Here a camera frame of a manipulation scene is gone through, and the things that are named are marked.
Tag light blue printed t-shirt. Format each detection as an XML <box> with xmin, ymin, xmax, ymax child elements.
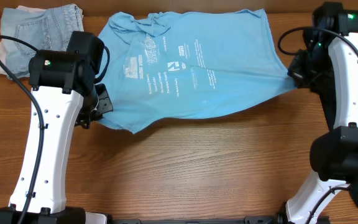
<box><xmin>99</xmin><ymin>9</ymin><xmax>295</xmax><ymax>133</ymax></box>

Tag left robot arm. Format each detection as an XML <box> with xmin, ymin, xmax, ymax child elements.
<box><xmin>0</xmin><ymin>31</ymin><xmax>113</xmax><ymax>224</ymax></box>

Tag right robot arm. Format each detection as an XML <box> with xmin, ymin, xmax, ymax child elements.
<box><xmin>275</xmin><ymin>2</ymin><xmax>358</xmax><ymax>223</ymax></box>

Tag folded light blue jeans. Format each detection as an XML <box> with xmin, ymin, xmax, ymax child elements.
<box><xmin>1</xmin><ymin>4</ymin><xmax>84</xmax><ymax>78</ymax></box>

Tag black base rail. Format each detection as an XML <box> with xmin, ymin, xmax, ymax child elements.
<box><xmin>107</xmin><ymin>213</ymin><xmax>290</xmax><ymax>224</ymax></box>

